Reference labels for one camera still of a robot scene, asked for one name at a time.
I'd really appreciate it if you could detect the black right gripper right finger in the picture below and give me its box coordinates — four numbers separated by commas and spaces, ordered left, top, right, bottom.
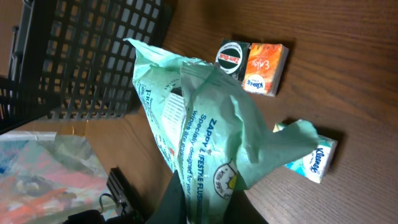
223, 191, 268, 224

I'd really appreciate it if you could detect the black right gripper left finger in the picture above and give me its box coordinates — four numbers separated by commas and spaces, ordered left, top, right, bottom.
146, 170, 187, 224

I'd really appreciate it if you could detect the teal candy wrapper bag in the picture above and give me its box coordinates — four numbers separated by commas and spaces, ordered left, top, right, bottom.
130, 39, 318, 223

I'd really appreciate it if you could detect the green tissue pack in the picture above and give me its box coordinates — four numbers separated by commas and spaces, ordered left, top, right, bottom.
273, 119, 338, 184

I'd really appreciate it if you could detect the orange juice carton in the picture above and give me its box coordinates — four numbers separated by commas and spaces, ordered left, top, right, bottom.
242, 43, 289, 97

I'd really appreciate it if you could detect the round black lidded cup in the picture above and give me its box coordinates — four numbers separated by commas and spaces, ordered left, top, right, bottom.
215, 39, 251, 82

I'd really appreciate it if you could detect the grey plastic mesh basket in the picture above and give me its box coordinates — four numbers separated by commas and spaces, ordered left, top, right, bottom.
3, 0, 172, 120

